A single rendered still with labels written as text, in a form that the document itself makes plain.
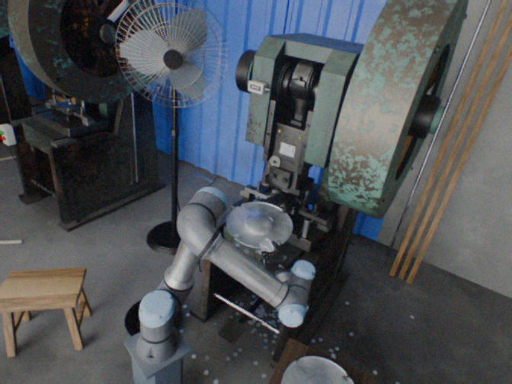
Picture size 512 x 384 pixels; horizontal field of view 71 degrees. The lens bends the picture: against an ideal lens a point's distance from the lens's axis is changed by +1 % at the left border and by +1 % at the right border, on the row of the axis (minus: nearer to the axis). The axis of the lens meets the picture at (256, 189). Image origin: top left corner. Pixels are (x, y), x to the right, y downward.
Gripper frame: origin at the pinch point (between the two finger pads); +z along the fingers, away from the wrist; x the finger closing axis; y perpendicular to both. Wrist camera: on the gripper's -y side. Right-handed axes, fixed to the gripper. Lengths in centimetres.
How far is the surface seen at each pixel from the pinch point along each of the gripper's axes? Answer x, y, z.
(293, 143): -32.4, -15.6, 24.1
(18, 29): -51, 98, 120
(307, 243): 7.8, -21.6, 3.3
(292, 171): -19.7, -16.3, 21.4
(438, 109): -61, -51, -9
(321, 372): 35, -13, -40
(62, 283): 45, 85, 36
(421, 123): -57, -45, -10
